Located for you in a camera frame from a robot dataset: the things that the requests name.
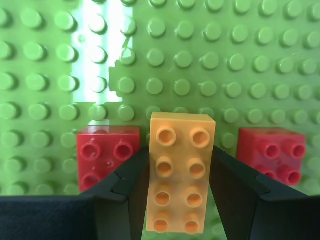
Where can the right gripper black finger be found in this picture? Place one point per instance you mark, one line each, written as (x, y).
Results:
(62, 217)
(262, 217)

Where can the yellow rectangular toy brick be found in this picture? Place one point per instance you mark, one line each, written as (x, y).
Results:
(180, 150)

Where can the red square toy brick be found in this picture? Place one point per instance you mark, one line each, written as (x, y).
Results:
(252, 142)
(100, 138)

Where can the green studded baseplate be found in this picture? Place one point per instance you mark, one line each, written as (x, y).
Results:
(200, 62)

